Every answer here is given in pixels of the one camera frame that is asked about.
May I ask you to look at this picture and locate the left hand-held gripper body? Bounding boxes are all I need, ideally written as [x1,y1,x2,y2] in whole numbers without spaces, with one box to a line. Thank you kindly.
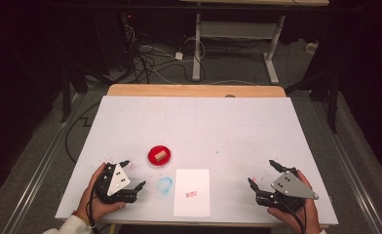
[94,162,138,206]

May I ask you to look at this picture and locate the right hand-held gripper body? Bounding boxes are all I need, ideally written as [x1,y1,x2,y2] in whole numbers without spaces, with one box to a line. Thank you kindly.
[254,166,320,215]

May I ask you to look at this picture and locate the round red ink pad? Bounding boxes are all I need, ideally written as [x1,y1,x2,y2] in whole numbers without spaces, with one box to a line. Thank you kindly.
[147,144,172,169]

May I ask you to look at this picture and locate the small wooden stamp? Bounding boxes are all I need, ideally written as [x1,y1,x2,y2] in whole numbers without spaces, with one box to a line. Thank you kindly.
[154,150,168,163]

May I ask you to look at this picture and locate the white paper sheet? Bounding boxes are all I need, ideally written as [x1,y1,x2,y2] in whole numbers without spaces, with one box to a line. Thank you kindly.
[172,168,211,218]

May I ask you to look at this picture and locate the person's right hand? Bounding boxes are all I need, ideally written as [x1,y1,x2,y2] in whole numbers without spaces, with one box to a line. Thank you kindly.
[266,169,324,234]

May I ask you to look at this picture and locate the person's left hand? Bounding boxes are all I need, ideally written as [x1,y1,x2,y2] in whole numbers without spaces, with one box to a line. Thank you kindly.
[75,162,127,223]

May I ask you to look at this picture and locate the large white board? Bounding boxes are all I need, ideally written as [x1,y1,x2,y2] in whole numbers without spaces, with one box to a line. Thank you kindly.
[54,95,340,226]

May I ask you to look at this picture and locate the black metal stand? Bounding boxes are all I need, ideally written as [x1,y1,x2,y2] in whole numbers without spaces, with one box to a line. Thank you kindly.
[59,62,90,125]
[285,64,342,135]

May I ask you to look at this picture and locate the wooden table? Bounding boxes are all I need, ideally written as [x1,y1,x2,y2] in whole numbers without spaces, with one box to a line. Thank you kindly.
[105,83,330,229]

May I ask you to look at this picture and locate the small white box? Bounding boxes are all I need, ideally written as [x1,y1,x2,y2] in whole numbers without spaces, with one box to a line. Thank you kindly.
[305,41,321,55]

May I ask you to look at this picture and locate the white metal-legged desk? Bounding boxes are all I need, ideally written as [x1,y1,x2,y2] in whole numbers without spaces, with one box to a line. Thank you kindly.
[178,0,330,86]

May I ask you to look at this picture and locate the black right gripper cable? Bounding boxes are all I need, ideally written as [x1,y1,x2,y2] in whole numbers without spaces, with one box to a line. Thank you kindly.
[275,196,308,234]

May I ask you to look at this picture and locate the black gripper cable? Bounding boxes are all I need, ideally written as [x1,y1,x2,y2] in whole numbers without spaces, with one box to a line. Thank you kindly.
[85,181,101,234]
[275,196,308,234]

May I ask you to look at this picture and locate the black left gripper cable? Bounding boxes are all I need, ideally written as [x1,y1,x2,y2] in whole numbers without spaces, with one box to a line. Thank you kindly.
[85,181,101,234]

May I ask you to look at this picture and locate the beaded bracelet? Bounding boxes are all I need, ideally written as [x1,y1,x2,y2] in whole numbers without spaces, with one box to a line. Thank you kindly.
[70,210,96,229]

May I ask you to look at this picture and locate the black floor cable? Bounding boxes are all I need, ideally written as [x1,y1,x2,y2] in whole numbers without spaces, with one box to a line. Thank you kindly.
[64,101,101,164]

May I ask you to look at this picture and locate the metal floor rail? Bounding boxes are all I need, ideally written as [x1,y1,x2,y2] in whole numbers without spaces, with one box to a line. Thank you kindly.
[310,97,382,234]
[0,93,85,234]

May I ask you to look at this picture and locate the tangle of floor cables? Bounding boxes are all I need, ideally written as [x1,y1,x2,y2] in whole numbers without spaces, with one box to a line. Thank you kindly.
[120,22,210,86]

